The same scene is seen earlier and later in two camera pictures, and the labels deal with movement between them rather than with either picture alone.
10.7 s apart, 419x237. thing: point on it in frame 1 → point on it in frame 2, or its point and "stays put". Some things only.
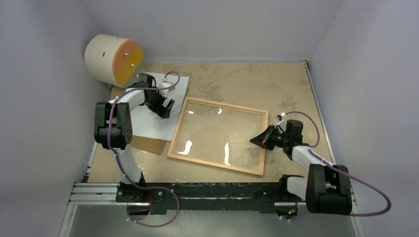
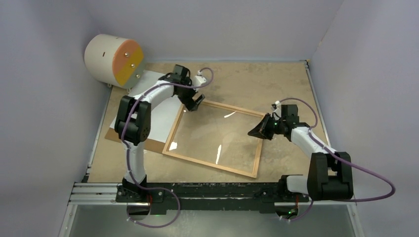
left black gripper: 160,110 → 190,104
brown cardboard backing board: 152,145 stays put
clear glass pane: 220,135 stays put
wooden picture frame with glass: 218,134 stays put
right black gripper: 264,139 → 260,130
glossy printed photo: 146,124 stays put
